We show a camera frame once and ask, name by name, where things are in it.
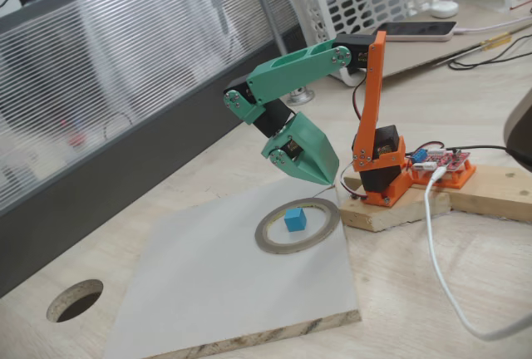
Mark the blue cube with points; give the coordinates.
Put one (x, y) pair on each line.
(295, 222)

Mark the green orange robot arm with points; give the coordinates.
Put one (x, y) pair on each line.
(291, 72)

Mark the metal partition foot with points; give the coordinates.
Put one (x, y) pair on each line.
(301, 96)

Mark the wooden base block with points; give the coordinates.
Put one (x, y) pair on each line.
(395, 217)

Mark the red controller board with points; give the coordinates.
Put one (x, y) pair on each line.
(453, 161)

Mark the cardboard sheet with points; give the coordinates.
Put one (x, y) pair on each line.
(415, 55)

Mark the orange board holder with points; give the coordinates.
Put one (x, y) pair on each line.
(461, 179)

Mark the smartphone with pink case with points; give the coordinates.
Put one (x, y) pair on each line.
(415, 30)

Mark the grey white board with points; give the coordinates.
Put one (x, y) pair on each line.
(208, 305)

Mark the light wooden plank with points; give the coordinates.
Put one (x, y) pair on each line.
(498, 197)

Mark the white earbuds case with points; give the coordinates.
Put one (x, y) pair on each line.
(444, 10)

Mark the ribbed glass desk partition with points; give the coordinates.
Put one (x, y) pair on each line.
(124, 43)

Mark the yellow screwdriver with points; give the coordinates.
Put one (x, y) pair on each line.
(494, 41)

